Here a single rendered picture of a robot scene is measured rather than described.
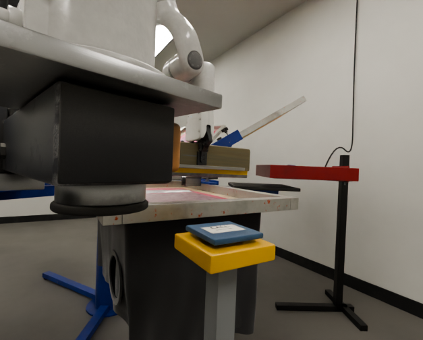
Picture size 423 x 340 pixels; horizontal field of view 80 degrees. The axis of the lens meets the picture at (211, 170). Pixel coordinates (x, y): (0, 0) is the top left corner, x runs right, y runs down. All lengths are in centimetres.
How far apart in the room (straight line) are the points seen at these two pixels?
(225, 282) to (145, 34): 38
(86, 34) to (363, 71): 273
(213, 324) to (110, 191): 36
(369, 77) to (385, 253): 155
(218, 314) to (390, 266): 228
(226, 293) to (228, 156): 46
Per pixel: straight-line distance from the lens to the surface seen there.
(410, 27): 280
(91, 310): 223
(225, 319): 50
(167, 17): 75
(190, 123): 78
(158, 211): 58
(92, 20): 20
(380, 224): 263
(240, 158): 84
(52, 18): 21
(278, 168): 175
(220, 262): 39
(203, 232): 43
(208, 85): 77
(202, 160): 74
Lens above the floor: 108
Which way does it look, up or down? 1 degrees down
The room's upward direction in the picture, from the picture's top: 2 degrees clockwise
